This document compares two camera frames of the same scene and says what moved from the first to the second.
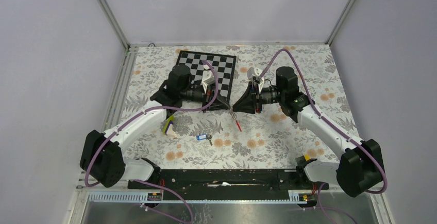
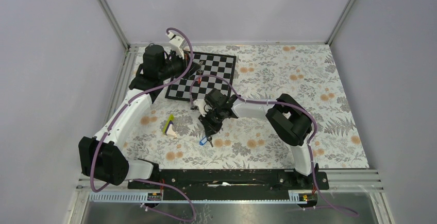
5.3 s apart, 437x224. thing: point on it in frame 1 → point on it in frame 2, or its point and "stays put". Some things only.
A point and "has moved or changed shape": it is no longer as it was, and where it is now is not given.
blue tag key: [204, 136] has moved or changed shape
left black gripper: [217, 104] → [183, 62]
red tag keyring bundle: [234, 116] → [200, 71]
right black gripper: [249, 103] → [211, 129]
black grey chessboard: [224, 65] stays put
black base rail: [232, 184] stays put
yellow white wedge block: [168, 128] stays put
